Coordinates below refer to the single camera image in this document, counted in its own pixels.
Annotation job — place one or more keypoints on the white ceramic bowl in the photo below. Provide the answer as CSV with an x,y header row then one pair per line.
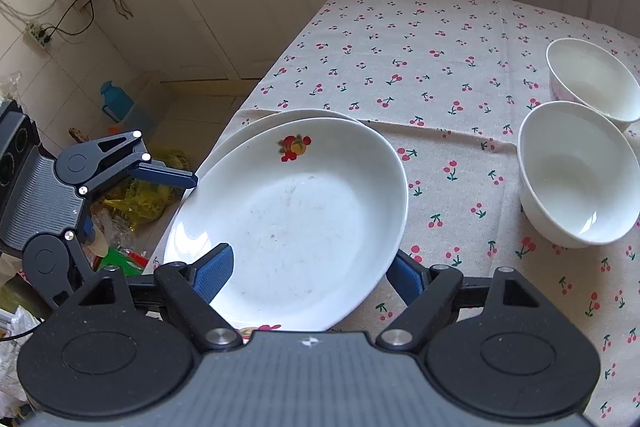
x,y
580,177
595,77

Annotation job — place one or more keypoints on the blue thermos jug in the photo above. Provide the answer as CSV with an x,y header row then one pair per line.
x,y
116,102

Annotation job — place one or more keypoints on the white power strip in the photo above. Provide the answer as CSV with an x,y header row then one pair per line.
x,y
39,36

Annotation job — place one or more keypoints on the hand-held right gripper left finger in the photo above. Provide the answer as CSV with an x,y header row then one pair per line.
x,y
215,274

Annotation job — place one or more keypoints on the cherry print tablecloth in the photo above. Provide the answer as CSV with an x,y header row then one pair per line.
x,y
400,57

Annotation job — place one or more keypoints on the white plastic bag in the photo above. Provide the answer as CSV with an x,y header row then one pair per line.
x,y
17,332

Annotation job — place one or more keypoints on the yellow plastic bag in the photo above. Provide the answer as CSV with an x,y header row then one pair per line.
x,y
135,202

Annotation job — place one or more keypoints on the large white fruit print plate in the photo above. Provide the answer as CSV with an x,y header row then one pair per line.
x,y
260,121

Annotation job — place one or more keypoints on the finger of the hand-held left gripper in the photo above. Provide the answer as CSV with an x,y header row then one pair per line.
x,y
82,259
170,175

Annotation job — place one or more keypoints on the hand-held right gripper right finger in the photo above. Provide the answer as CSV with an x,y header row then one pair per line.
x,y
407,279

